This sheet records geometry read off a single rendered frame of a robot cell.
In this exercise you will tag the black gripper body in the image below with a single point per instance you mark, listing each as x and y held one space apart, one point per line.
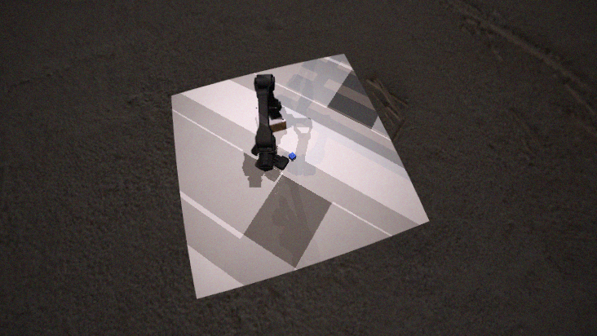
281 161

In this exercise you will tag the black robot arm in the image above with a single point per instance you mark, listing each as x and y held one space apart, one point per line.
269 107

